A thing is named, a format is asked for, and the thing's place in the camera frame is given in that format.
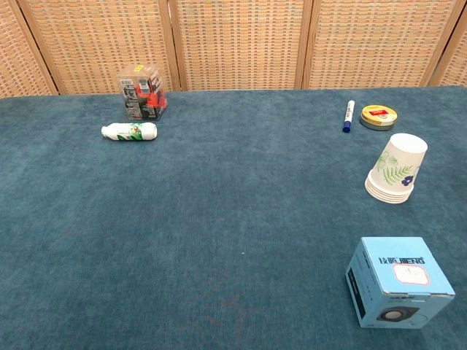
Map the light blue speaker box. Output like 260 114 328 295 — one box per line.
344 236 456 330

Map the white bottle green print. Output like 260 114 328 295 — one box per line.
101 122 158 141

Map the clear box with red toy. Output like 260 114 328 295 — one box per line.
117 63 169 122

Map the woven wood screen panel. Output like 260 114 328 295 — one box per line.
301 0 466 90
16 0 182 96
0 0 59 98
167 0 314 92
429 21 467 88

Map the blue felt table cloth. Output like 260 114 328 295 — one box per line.
0 85 467 350

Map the white marker blue cap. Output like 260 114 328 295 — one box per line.
341 100 356 134

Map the round yellow tin red label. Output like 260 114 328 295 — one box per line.
359 104 399 131

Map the white floral paper cup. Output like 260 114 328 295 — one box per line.
365 183 414 200
367 188 412 204
365 180 415 197
366 185 413 202
366 133 428 194

